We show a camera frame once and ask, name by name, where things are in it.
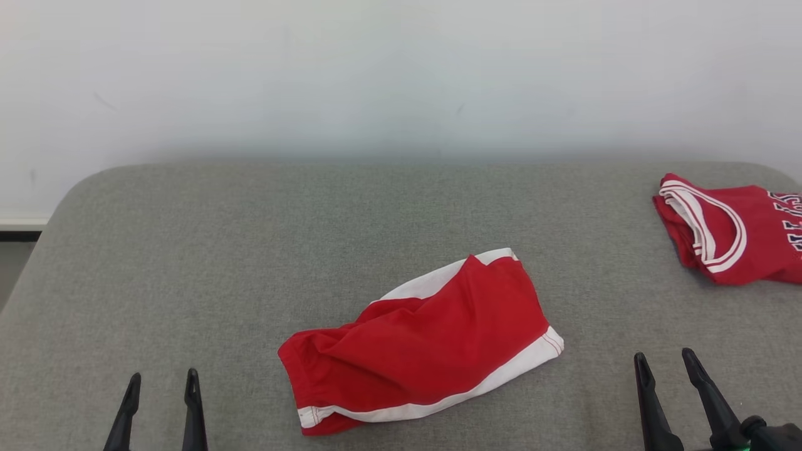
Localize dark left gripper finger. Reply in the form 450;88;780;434
182;368;209;451
103;373;142;451

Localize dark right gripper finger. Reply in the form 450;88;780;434
634;352;684;451
682;348;750;451

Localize red Bulls jersey white sleeves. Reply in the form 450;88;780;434
653;174;802;286

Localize red shorts white side stripes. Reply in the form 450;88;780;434
278;248;565;437

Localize dark wall baseboard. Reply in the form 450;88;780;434
0;216;49;242

